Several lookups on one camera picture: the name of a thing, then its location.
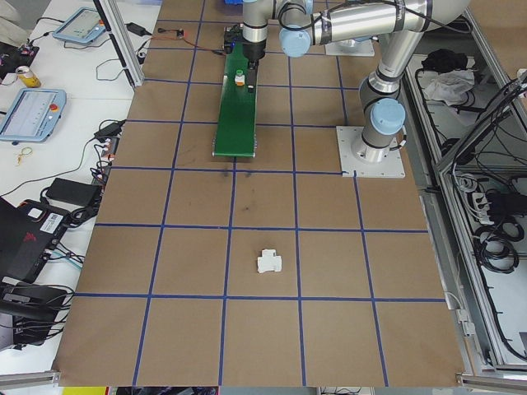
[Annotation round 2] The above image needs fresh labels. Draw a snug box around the black docking device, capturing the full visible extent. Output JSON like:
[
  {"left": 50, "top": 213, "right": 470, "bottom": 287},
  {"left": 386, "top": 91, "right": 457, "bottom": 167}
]
[{"left": 0, "top": 283, "right": 76, "bottom": 351}]

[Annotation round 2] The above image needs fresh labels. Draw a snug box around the metal bar frame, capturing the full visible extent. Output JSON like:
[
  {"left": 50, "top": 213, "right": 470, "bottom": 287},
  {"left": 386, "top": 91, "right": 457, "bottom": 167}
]
[{"left": 401, "top": 7, "right": 527, "bottom": 388}]

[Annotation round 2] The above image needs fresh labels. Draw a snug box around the white square base plate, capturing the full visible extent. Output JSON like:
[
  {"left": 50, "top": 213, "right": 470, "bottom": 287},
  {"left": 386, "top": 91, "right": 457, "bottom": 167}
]
[
  {"left": 335, "top": 124, "right": 407, "bottom": 180},
  {"left": 324, "top": 40, "right": 376, "bottom": 58}
]

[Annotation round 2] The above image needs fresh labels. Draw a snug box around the black electronics board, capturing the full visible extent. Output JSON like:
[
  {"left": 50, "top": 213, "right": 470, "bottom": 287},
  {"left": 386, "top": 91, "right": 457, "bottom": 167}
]
[{"left": 0, "top": 40, "right": 41, "bottom": 82}]

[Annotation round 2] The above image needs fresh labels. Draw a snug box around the aluminium profile post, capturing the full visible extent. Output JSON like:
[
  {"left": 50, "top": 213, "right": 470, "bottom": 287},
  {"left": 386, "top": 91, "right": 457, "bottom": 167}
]
[{"left": 93, "top": 0, "right": 145, "bottom": 87}]

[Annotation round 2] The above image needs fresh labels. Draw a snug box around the slim black power adapter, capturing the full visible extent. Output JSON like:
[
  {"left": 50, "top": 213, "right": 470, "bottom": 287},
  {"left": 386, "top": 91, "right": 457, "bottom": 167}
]
[{"left": 125, "top": 21, "right": 152, "bottom": 37}]

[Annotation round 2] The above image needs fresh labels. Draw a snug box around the black coiled cable bundle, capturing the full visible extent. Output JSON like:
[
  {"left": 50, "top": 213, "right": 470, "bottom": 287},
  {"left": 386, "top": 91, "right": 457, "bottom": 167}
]
[{"left": 473, "top": 221, "right": 524, "bottom": 275}]

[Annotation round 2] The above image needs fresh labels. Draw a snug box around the white red circuit breaker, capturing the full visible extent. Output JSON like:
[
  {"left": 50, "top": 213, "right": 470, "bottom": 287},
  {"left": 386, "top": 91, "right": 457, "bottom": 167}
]
[{"left": 256, "top": 249, "right": 285, "bottom": 275}]

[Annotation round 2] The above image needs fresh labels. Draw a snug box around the black power strip with plugs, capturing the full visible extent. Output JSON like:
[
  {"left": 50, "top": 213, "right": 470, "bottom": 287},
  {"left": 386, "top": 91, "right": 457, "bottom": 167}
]
[{"left": 91, "top": 137, "right": 121, "bottom": 184}]

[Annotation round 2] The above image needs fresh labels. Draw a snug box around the red black wire pair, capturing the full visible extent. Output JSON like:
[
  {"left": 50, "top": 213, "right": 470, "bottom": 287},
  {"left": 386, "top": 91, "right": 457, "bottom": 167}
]
[{"left": 184, "top": 35, "right": 226, "bottom": 55}]

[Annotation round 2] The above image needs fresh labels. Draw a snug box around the black cloth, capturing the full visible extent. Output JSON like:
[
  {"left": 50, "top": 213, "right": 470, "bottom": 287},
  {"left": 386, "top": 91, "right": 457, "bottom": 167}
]
[{"left": 420, "top": 48, "right": 469, "bottom": 72}]

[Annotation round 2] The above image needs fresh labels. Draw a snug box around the white power strip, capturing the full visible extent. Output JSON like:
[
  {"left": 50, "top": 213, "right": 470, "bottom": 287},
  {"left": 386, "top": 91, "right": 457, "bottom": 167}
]
[{"left": 468, "top": 189, "right": 495, "bottom": 225}]

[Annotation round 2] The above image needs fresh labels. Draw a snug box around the white cloth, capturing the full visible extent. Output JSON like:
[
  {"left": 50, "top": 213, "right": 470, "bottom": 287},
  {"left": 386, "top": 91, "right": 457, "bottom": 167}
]
[{"left": 423, "top": 68, "right": 479, "bottom": 102}]

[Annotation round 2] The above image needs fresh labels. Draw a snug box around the blue grey teach pendant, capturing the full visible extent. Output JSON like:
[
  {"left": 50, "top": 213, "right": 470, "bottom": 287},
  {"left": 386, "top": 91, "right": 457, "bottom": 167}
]
[
  {"left": 52, "top": 7, "right": 107, "bottom": 44},
  {"left": 0, "top": 87, "right": 68, "bottom": 144}
]

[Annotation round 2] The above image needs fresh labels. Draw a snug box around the large black power brick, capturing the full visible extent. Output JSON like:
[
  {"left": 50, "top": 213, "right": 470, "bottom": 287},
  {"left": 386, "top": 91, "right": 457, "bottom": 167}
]
[{"left": 44, "top": 177, "right": 103, "bottom": 206}]

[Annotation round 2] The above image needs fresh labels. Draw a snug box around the black laptop with red logo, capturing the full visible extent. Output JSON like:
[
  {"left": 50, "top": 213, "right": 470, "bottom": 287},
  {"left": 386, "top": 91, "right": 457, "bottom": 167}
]
[{"left": 0, "top": 197, "right": 70, "bottom": 285}]

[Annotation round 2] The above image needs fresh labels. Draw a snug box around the red black wire with plug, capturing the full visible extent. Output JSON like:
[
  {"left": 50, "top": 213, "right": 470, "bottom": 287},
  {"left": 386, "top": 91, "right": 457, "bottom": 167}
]
[{"left": 138, "top": 35, "right": 179, "bottom": 54}]

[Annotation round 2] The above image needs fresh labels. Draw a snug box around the aluminium profile rail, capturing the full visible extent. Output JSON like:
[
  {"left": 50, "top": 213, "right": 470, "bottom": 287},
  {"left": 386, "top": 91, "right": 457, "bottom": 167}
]
[
  {"left": 0, "top": 369, "right": 63, "bottom": 388},
  {"left": 455, "top": 371, "right": 527, "bottom": 388}
]

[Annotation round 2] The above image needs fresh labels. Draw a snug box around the yellow drink can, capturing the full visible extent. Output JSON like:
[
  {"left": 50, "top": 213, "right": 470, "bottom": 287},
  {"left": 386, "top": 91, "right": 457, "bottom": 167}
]
[{"left": 15, "top": 65, "right": 42, "bottom": 89}]

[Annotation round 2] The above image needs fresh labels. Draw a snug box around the green belt conveyor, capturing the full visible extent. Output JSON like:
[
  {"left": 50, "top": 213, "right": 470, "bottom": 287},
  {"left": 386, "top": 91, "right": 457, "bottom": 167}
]
[{"left": 212, "top": 23, "right": 260, "bottom": 160}]

